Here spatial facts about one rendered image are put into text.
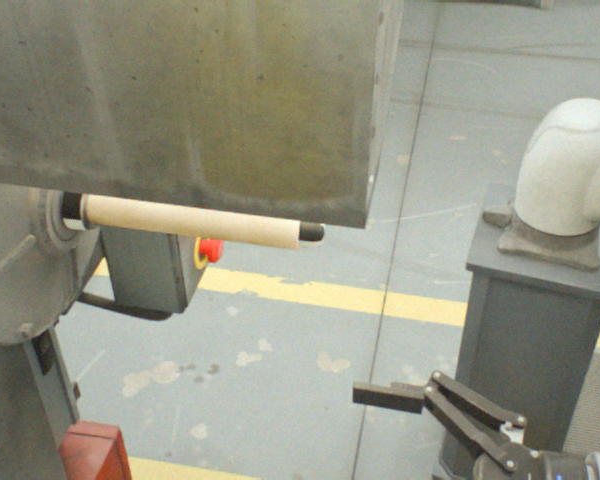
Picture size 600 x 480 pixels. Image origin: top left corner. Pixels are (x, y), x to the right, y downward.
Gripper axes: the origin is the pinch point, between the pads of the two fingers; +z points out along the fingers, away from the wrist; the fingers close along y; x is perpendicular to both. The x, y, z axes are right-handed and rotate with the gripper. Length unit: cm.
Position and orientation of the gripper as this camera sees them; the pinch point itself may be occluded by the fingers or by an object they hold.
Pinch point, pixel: (353, 457)
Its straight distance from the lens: 75.4
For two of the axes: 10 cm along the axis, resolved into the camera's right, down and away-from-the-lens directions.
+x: -0.3, -6.7, -7.4
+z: -9.8, -1.3, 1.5
